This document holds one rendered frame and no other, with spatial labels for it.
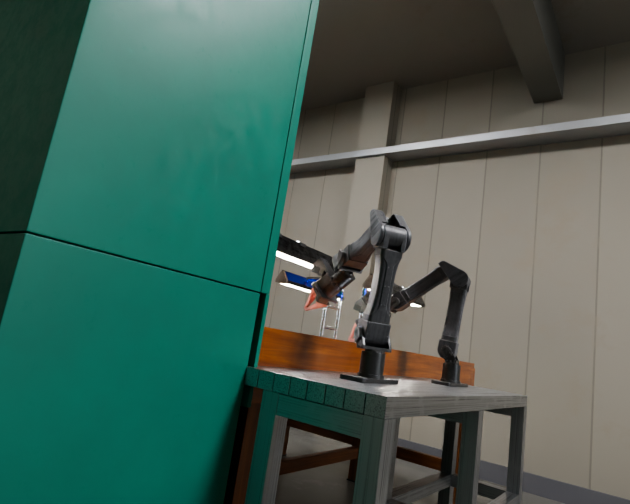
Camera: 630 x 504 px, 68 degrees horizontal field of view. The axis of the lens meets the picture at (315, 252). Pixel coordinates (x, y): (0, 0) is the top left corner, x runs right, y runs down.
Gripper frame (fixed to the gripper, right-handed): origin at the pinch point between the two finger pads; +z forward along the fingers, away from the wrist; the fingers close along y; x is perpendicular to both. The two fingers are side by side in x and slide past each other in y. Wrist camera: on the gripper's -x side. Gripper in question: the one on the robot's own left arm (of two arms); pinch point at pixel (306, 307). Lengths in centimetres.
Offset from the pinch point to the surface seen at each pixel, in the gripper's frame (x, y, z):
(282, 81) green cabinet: -25, 52, -48
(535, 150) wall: -107, -231, -119
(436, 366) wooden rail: 21, -81, -4
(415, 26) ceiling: -215, -155, -112
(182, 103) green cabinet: -9, 78, -35
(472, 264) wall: -64, -232, -29
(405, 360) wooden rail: 20, -47, -5
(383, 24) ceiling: -229, -143, -95
